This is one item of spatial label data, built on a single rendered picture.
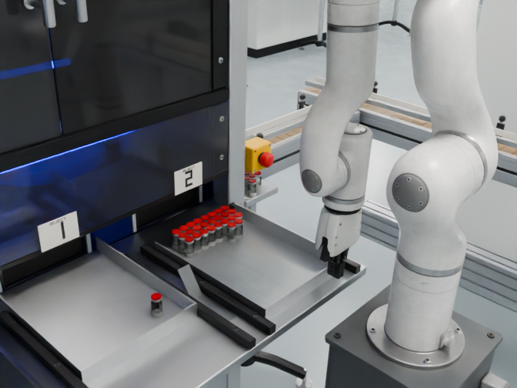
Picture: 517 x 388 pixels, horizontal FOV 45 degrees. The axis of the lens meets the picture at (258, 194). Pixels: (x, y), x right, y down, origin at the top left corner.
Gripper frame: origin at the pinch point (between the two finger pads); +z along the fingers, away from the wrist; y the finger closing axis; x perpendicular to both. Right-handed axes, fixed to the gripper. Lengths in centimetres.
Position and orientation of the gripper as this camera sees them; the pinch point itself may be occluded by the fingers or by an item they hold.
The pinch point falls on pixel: (335, 267)
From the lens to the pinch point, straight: 132.7
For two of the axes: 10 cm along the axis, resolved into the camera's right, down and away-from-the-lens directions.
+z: -0.3, 8.8, 4.7
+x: 7.3, 3.4, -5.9
